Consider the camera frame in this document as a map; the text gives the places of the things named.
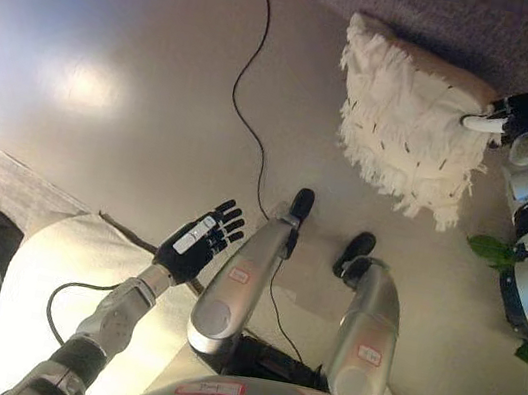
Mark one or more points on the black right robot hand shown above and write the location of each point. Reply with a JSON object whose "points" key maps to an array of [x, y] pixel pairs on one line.
{"points": [[524, 112]]}

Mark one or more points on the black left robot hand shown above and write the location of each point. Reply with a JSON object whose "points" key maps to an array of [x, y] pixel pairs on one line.
{"points": [[186, 255]]}

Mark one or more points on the white fringed pillow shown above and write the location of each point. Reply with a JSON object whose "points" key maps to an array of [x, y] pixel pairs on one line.
{"points": [[401, 134]]}

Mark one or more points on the thin brown stick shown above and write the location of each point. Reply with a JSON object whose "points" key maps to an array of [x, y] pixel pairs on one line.
{"points": [[135, 238]]}

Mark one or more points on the silver left robot leg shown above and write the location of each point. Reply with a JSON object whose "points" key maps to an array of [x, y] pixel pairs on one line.
{"points": [[240, 280]]}

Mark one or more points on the grey fabric armchair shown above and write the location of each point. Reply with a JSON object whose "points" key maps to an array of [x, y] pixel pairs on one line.
{"points": [[451, 16]]}

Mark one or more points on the black box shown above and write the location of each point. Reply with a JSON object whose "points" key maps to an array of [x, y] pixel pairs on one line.
{"points": [[267, 360]]}

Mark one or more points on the white fabric sheet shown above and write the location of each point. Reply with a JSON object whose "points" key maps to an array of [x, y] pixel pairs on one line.
{"points": [[53, 274]]}

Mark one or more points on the green leafy plant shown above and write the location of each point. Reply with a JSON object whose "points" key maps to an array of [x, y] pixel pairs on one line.
{"points": [[491, 248]]}

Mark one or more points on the grey floor rug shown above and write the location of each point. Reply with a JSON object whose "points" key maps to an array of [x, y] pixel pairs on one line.
{"points": [[9, 175]]}

